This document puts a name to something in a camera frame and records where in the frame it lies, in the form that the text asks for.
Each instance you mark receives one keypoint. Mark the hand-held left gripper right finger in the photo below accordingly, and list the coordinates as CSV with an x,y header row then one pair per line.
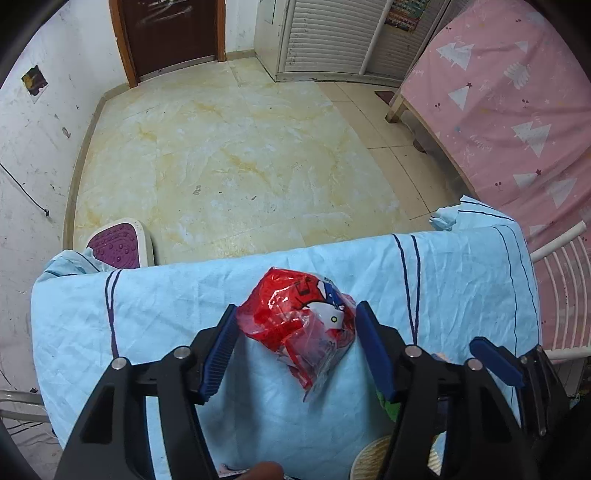
x,y
374,350

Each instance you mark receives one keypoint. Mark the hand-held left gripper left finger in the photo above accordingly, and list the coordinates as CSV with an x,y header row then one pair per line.
x,y
219,360

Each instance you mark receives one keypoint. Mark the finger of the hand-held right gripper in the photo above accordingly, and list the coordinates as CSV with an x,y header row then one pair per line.
x,y
496,364
545,392

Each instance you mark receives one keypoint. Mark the red plastic bag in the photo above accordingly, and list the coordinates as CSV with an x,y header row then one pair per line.
x,y
286,318

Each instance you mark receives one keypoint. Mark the green item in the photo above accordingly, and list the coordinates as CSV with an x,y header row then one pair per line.
x,y
387,406

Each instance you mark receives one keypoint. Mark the light blue bedsheet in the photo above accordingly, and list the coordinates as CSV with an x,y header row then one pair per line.
x,y
161,314

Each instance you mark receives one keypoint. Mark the beige round basket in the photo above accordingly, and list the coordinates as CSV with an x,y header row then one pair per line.
x,y
369,461

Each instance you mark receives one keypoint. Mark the purple topped stool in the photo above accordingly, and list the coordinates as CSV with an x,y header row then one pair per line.
x,y
117,242

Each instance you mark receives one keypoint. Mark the bed with pink sheet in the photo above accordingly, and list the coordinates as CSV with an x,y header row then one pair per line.
x,y
508,92

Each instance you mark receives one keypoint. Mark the white slatted wardrobe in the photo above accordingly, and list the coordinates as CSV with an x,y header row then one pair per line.
x,y
332,37

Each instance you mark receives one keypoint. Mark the dark brown door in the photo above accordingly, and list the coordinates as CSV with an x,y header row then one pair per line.
x,y
171,32

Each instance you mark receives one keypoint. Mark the colourful grid poster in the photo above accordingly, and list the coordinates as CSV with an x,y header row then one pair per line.
x,y
406,14

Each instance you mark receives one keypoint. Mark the white metal frame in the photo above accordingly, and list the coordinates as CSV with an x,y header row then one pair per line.
x,y
21,397

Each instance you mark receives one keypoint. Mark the wooden bed frame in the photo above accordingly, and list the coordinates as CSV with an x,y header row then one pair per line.
x,y
397,106

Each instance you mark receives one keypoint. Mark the dark wall sticker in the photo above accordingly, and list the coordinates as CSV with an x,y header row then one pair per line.
x,y
34,81

